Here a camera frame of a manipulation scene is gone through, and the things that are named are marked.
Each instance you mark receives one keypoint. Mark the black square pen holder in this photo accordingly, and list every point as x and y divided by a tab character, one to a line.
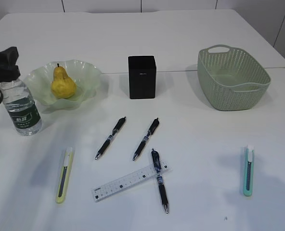
142	77

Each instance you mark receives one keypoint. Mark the black pen middle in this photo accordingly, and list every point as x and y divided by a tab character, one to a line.
144	141

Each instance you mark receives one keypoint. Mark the black pen left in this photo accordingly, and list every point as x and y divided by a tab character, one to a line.
107	142

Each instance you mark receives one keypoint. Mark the green wavy glass plate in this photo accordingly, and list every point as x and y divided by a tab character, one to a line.
85	75

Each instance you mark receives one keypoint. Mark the black pen on ruler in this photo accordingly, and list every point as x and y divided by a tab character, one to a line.
160	181

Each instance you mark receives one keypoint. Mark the clear water bottle green label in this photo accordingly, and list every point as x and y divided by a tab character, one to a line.
21	107

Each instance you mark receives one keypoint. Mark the green woven plastic basket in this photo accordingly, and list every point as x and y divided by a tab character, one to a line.
232	80

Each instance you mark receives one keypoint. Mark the clear plastic ruler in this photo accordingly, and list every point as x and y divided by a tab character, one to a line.
124	183

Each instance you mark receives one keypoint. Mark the yellow pear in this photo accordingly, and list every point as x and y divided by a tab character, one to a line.
62	86

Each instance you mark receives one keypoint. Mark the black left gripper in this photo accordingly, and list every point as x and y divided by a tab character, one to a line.
9	70

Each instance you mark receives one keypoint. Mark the yellow utility knife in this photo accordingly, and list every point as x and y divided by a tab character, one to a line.
65	175

